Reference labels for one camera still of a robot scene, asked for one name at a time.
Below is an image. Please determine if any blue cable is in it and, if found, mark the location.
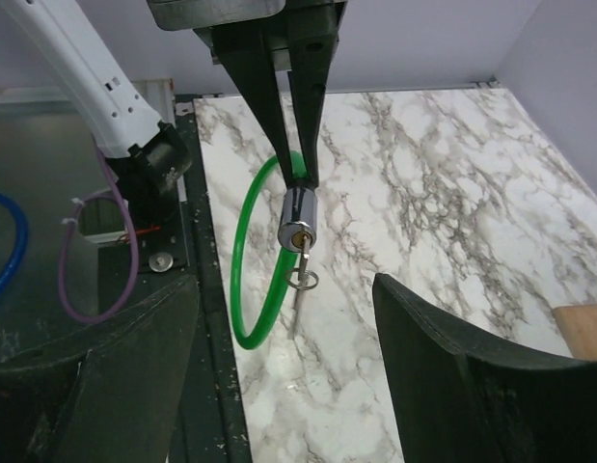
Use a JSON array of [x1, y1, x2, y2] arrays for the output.
[[0, 190, 30, 308]]

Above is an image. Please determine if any small key pair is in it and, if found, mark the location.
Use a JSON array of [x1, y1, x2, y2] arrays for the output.
[[287, 231, 319, 340]]

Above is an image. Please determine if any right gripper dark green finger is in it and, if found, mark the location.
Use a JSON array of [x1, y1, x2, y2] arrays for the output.
[[287, 1, 346, 186], [194, 18, 294, 186]]

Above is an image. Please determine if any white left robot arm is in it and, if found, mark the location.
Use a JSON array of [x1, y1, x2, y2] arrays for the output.
[[0, 1, 191, 204]]

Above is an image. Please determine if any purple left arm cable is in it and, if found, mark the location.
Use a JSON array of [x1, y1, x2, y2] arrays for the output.
[[58, 144, 141, 324]]

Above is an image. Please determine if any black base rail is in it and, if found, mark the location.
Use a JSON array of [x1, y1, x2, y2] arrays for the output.
[[85, 94, 254, 463]]

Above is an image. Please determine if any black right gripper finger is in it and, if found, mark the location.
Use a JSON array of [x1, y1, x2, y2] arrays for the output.
[[372, 273, 597, 462], [0, 275, 199, 462]]

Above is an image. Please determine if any green cable lock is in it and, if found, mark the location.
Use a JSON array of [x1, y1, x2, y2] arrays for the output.
[[230, 156, 317, 350]]

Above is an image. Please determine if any wooden board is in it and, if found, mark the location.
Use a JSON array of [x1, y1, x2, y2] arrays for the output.
[[553, 304, 597, 362]]

